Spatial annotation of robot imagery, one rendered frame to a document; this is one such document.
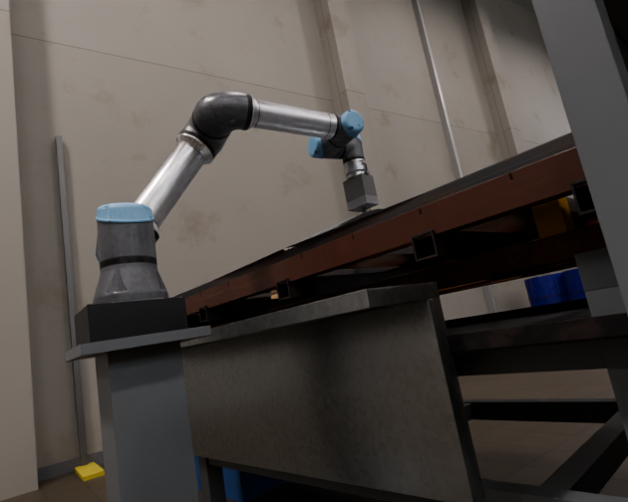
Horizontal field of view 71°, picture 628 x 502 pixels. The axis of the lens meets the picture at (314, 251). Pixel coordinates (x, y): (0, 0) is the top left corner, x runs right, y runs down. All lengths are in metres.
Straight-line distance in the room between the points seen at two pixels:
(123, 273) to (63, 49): 3.65
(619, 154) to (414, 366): 0.56
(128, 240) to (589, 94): 0.84
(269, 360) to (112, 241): 0.49
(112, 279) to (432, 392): 0.66
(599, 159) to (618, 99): 0.04
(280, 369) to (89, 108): 3.43
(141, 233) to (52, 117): 3.20
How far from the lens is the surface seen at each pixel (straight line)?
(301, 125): 1.29
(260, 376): 1.23
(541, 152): 0.83
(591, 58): 0.43
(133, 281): 0.97
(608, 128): 0.41
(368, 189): 1.46
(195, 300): 1.58
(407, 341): 0.86
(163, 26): 4.98
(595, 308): 0.81
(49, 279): 3.70
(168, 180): 1.22
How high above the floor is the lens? 0.63
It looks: 10 degrees up
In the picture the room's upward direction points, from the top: 10 degrees counter-clockwise
